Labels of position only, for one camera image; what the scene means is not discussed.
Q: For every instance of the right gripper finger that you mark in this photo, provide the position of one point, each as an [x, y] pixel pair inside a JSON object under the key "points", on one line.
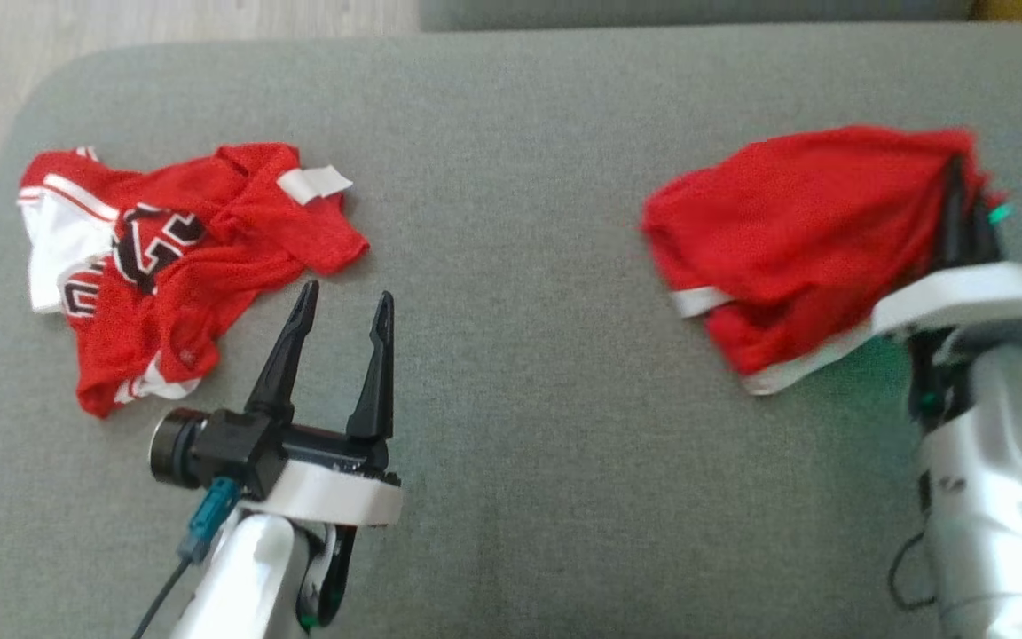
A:
{"points": [[984, 235], [955, 213]]}

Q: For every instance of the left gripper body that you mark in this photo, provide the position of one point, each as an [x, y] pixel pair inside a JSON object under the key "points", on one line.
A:
{"points": [[334, 493]]}

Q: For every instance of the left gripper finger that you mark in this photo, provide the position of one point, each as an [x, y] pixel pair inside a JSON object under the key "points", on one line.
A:
{"points": [[376, 390], [285, 364]]}

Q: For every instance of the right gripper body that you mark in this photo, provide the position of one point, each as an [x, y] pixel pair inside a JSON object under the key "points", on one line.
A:
{"points": [[963, 297]]}

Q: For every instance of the red basketball jersey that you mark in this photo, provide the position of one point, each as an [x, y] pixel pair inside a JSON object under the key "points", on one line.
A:
{"points": [[245, 231]]}

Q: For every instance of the red shorts white trim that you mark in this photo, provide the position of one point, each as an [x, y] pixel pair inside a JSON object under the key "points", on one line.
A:
{"points": [[795, 231]]}

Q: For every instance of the yellow grey sofa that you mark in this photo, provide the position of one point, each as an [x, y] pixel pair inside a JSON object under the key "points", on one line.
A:
{"points": [[511, 266]]}

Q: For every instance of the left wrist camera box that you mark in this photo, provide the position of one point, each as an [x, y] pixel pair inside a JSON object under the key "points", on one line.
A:
{"points": [[227, 448]]}

